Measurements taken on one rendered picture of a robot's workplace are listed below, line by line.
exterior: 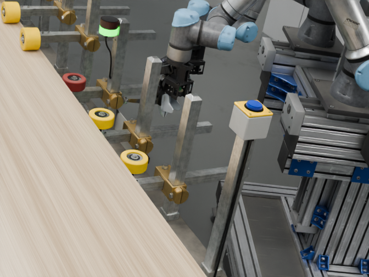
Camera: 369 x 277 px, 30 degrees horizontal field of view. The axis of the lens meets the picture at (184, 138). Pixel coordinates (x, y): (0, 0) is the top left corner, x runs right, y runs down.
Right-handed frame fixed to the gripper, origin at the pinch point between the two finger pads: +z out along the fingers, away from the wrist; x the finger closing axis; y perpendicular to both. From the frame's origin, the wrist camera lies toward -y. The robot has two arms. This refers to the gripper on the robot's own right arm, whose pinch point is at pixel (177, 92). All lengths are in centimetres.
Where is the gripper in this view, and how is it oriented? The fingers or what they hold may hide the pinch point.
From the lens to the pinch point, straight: 254.9
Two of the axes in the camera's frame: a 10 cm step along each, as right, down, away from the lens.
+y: 8.7, -1.1, 4.8
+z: -1.6, 8.5, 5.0
